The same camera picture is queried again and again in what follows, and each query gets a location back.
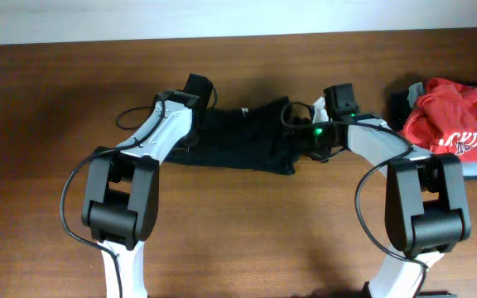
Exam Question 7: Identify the navy folded garment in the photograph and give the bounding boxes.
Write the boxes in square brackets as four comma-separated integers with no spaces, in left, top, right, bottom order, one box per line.
[384,90,477,180]

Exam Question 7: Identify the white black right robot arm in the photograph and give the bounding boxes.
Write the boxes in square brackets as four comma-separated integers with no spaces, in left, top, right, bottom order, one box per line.
[281,84,472,298]

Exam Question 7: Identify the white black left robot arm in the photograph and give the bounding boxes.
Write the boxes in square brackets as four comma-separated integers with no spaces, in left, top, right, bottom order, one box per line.
[81,74,214,297]

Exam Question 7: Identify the red printed t-shirt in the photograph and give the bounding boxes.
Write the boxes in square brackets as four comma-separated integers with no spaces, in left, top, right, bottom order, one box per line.
[402,77,477,163]

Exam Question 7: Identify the black Nike t-shirt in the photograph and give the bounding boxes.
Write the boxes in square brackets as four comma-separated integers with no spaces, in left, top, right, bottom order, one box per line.
[166,97,301,175]

